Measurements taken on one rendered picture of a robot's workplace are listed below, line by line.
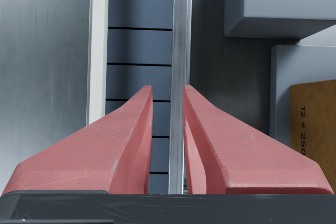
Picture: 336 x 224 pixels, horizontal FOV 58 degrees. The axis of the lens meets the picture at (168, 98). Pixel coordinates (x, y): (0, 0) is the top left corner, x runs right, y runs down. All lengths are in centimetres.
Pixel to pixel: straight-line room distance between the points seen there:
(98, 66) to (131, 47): 5
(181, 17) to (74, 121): 20
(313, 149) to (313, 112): 4
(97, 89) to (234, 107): 18
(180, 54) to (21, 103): 23
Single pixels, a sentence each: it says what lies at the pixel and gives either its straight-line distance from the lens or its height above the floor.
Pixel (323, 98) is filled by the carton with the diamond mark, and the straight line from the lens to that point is 32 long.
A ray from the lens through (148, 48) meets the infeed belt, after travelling 33.
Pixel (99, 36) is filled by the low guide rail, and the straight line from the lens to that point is 30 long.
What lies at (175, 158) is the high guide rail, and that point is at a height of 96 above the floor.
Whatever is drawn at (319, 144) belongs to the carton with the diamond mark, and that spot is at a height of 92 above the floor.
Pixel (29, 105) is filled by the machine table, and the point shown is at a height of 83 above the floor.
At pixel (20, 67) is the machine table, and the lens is 41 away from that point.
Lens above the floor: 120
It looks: 88 degrees down
